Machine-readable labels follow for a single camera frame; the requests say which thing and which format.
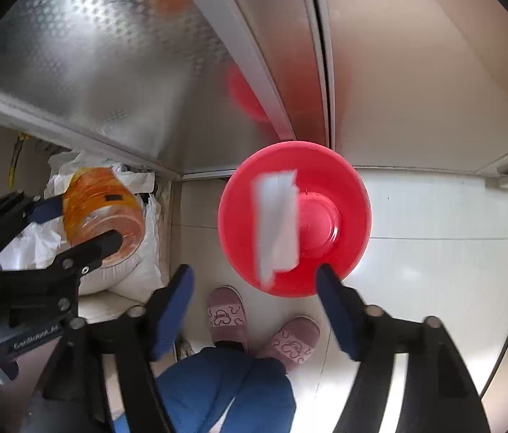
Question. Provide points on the smooth steel cabinet door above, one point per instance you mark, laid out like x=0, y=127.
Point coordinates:
x=416, y=76

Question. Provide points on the pink slipper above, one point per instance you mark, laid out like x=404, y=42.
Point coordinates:
x=226, y=315
x=292, y=343

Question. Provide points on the blue trousers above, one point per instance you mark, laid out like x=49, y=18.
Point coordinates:
x=226, y=392

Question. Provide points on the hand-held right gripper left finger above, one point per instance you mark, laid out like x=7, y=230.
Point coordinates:
x=176, y=309

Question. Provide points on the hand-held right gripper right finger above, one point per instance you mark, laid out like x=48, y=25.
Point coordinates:
x=335, y=315

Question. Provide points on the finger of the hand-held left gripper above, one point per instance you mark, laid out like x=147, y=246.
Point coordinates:
x=6, y=216
x=96, y=248

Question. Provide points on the red plastic bin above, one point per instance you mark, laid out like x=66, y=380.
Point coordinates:
x=330, y=180

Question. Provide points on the orange plastic container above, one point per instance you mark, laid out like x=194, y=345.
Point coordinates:
x=100, y=203

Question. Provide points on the white plastic bag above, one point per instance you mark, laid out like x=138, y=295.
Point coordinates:
x=123, y=275

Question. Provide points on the embossed steel cabinet door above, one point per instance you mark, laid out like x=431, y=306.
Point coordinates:
x=100, y=54

